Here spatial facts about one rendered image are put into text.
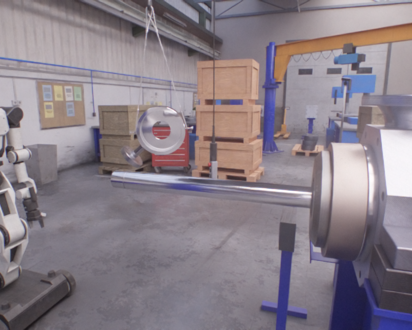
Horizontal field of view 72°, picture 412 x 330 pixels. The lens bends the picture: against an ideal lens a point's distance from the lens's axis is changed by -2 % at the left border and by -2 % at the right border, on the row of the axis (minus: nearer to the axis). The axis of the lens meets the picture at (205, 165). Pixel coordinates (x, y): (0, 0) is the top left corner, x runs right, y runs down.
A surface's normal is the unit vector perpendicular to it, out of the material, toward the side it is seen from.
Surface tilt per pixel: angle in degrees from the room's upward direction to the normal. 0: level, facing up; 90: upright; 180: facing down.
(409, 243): 0
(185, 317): 0
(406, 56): 90
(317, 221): 95
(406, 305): 90
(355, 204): 74
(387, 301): 90
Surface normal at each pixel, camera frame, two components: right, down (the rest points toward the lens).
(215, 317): 0.00, -0.98
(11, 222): 0.88, -0.33
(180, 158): -0.01, 0.21
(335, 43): -0.78, 0.13
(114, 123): -0.38, 0.19
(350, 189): -0.29, -0.27
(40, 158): 0.97, 0.11
